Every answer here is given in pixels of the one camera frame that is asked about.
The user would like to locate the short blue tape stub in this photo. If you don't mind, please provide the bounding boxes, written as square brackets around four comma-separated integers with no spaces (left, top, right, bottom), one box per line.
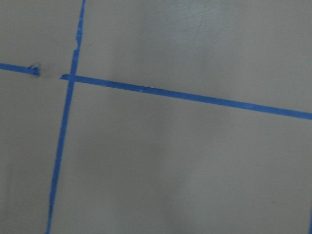
[0,63,40,76]

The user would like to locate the long blue tape line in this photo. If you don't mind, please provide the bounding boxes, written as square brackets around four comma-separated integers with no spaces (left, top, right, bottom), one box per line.
[45,0,86,234]

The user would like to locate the crossing blue tape line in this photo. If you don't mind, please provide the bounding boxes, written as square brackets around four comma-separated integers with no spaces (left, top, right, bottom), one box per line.
[75,76,312,120]

